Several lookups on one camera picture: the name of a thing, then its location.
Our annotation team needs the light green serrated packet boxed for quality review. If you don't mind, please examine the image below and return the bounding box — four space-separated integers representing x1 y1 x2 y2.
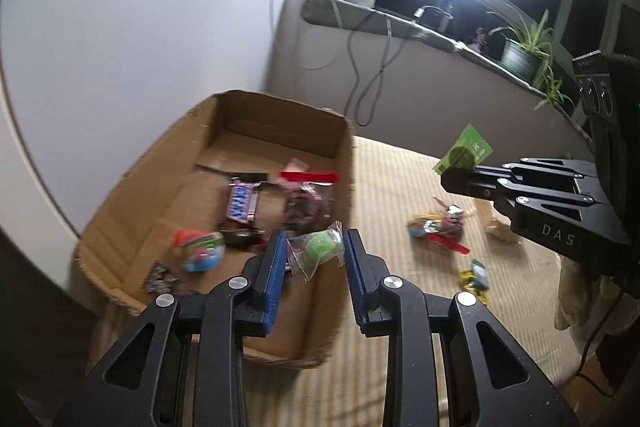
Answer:
432 123 493 178

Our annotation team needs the potted spider plant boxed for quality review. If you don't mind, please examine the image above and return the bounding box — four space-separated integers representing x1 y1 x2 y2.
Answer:
487 9 576 110

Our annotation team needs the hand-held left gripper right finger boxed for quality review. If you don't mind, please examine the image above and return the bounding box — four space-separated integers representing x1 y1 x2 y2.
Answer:
344 228 581 427

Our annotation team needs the white cabinet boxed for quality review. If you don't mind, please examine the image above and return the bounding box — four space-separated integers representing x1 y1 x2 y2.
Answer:
0 0 306 238

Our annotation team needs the clear red-topped snack bag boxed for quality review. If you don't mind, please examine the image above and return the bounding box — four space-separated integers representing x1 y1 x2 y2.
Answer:
279 159 341 233

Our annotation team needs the black light tripod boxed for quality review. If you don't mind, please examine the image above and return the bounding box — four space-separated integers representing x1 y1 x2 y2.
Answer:
435 0 458 38

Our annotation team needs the pink wrapped candy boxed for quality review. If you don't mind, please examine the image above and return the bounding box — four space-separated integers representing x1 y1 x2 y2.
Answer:
440 199 468 233

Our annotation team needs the clear candy bag red strip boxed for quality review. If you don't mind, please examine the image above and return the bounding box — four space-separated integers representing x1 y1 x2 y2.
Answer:
406 212 472 255

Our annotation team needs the yellow candy packet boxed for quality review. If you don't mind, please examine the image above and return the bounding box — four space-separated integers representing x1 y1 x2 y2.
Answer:
459 269 488 305

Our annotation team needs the round colourful candy pack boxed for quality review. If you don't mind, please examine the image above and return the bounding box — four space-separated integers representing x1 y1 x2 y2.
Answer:
172 229 226 273

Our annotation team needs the black candy packet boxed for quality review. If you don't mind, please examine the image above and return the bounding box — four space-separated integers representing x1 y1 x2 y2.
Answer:
142 261 193 295

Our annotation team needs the small figurine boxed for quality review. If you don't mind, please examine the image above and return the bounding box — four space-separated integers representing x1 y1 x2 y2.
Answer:
470 27 493 52

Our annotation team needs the large brown chocolate bar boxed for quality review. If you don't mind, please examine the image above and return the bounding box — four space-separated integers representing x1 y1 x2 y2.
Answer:
217 177 268 250

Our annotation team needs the striped yellow blanket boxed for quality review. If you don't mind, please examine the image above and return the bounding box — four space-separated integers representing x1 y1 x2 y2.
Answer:
240 134 616 427

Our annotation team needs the white cloth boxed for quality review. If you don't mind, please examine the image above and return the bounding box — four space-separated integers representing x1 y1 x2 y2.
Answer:
554 252 626 338

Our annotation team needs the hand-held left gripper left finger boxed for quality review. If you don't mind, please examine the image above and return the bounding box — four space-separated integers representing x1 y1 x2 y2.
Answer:
52 229 291 427

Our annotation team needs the teal candy packet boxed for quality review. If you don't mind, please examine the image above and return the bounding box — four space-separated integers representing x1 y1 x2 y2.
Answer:
470 258 490 293

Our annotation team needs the cardboard box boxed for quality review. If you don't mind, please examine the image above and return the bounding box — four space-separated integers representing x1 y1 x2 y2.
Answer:
67 89 357 370

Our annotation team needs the green candy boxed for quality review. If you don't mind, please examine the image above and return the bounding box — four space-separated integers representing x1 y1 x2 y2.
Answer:
286 221 346 283

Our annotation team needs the large white snack packet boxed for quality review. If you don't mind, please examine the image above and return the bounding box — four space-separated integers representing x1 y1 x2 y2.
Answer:
472 199 523 245

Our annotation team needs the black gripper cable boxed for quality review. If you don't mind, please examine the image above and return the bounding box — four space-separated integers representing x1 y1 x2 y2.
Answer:
574 287 623 400

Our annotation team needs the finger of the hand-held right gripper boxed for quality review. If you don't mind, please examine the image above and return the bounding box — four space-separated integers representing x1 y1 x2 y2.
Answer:
440 157 598 195
470 184 632 264

